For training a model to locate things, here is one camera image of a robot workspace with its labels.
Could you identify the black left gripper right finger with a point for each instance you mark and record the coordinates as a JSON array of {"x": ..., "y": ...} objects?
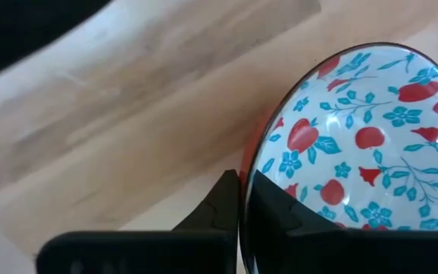
[{"x": 268, "y": 213}]

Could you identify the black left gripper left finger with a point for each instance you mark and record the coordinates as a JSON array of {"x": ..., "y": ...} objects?
[{"x": 223, "y": 213}]

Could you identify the floral mini bowl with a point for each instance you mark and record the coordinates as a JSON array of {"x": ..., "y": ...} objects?
[{"x": 356, "y": 114}]

